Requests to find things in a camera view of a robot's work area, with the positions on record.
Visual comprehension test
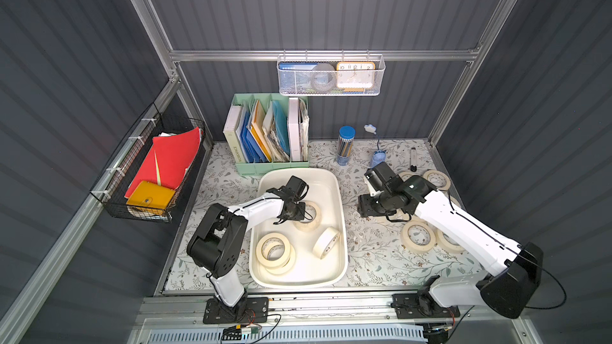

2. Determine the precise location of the green file organizer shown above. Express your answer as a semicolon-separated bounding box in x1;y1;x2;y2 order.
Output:
231;93;310;176

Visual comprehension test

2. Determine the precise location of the red folder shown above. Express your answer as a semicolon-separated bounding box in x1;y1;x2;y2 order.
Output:
124;127;202;198

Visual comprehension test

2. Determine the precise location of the blue folder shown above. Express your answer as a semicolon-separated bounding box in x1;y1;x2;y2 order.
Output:
241;108;269;163

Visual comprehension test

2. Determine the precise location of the yellow wallet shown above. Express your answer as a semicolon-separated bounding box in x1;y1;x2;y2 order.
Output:
127;182;175;210

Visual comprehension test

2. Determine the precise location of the white wire hanging basket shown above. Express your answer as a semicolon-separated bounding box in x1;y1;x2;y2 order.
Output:
276;54;387;97

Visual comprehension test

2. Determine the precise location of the white plastic storage box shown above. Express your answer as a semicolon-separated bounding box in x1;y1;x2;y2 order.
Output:
250;168;348;291

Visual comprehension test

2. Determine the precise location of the white book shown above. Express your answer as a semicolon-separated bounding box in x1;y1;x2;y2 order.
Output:
223;105;245;164

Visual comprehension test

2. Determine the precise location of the orange white clock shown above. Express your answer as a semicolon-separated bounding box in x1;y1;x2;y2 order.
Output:
336;61;376;90

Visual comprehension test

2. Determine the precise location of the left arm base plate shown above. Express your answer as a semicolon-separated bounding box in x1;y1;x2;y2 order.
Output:
202;297;269;325

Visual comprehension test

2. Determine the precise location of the black capped marker pen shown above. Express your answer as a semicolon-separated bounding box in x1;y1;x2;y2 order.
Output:
410;147;419;172

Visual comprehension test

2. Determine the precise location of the orange folder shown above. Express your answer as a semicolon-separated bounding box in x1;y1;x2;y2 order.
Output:
250;100;273;162

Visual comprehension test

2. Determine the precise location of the teal folder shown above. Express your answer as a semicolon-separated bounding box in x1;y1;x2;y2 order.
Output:
272;100;290;156

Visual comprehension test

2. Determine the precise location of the blue lid pencil jar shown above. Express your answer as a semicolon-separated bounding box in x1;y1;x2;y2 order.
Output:
336;126;355;166

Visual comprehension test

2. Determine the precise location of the floral table mat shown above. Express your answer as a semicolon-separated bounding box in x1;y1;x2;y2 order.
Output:
162;140;481;295

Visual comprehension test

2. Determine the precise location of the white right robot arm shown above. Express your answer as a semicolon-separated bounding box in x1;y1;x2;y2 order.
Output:
358;162;543;319

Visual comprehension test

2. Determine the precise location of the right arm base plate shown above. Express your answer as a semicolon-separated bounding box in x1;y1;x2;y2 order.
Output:
390;293;461;319

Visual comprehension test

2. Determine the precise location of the blue box in basket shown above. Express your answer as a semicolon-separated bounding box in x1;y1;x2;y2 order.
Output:
277;62;317;95

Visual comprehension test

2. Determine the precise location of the clear tape roll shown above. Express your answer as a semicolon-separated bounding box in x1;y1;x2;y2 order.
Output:
311;63;336;93

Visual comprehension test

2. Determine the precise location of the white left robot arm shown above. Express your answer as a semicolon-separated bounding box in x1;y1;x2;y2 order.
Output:
186;176;309;308

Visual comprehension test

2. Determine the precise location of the white binder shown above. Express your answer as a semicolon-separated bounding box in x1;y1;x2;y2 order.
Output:
288;97;302;162

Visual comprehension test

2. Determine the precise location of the black wire wall basket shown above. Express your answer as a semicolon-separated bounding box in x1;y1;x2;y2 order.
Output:
90;107;207;223

